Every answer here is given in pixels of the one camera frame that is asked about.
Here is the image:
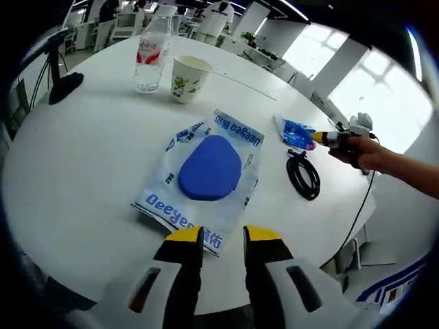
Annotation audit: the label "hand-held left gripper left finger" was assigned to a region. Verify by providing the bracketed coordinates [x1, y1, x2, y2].
[102, 225, 205, 329]

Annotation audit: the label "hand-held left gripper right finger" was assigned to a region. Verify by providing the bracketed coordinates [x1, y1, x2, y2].
[243, 225, 371, 329]

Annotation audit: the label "small blue packet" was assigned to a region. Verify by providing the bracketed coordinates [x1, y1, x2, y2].
[272, 114, 318, 151]

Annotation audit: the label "large white blue packet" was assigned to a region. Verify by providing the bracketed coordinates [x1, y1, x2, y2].
[130, 108, 265, 257]

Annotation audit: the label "paper cup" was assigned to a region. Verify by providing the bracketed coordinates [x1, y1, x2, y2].
[170, 55, 213, 105]

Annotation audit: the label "clear plastic bottle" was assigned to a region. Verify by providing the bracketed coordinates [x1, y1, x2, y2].
[133, 6, 172, 94]

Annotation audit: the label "person's right hand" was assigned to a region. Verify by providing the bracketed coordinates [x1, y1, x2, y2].
[327, 136, 381, 172]

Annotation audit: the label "green potted plant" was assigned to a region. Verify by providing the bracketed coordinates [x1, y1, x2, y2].
[241, 30, 259, 48]

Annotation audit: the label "white table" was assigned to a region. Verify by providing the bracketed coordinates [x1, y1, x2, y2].
[1, 34, 378, 316]

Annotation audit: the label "black monitor stand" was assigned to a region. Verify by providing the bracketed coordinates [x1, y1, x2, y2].
[46, 42, 85, 106]

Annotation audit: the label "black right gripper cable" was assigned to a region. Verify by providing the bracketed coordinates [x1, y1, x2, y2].
[320, 164, 377, 270]

